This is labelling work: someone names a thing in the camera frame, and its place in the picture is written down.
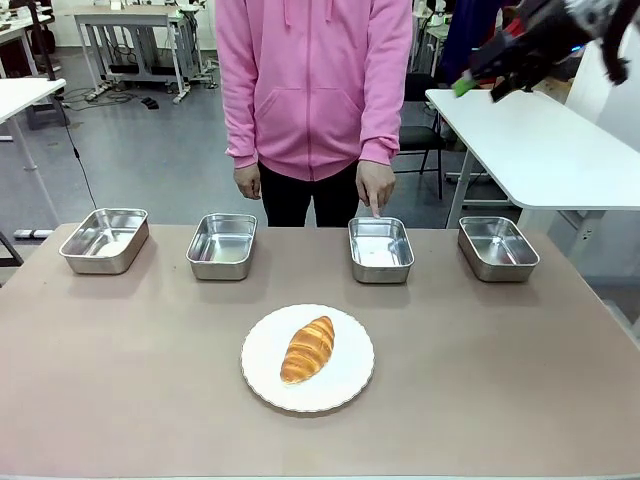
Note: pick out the tan top background desk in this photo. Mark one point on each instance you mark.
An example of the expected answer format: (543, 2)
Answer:
(135, 30)

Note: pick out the black stand pole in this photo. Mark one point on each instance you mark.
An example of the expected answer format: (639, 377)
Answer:
(44, 45)

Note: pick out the white scalloped plate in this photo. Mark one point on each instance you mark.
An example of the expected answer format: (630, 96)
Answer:
(345, 380)

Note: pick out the black floor object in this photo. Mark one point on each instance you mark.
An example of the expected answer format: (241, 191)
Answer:
(150, 103)

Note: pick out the black office chair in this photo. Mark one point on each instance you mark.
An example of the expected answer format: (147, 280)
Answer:
(422, 135)

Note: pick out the large white side table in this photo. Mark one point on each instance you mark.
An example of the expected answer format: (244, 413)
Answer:
(540, 145)

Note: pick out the white power strip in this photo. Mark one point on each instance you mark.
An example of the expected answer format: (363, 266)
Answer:
(32, 233)

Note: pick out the person torso pink hoodie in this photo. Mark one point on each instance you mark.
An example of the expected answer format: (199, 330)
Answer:
(312, 90)

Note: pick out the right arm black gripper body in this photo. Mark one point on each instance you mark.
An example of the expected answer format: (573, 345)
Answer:
(550, 40)

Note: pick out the golden croissant bread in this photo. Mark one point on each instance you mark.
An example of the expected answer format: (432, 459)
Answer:
(307, 350)

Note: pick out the steel rectangular container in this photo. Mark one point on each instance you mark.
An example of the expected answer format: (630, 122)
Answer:
(380, 250)
(105, 240)
(222, 247)
(497, 247)

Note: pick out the person's right hand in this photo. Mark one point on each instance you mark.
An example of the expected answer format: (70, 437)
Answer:
(247, 181)

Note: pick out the black trousers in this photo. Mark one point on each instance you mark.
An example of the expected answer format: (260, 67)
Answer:
(290, 200)

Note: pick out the person's left hand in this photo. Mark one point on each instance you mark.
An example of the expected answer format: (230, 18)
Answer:
(376, 185)

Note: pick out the person's right forearm pink sleeve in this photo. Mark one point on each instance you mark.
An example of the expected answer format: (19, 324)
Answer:
(236, 120)

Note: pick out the small white side table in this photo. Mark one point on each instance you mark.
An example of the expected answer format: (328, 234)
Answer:
(22, 97)

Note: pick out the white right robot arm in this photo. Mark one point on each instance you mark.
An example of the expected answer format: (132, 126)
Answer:
(590, 10)

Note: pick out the person's left forearm pink sleeve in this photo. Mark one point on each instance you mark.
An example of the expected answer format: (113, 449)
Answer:
(387, 115)

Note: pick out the blue hanging cloth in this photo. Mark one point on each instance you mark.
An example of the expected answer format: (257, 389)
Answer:
(462, 35)

